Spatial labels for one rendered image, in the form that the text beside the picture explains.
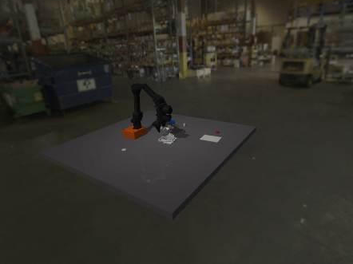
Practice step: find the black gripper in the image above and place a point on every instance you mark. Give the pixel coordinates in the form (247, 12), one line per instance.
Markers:
(158, 123)

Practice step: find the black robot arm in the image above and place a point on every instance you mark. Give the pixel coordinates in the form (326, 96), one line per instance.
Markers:
(159, 101)

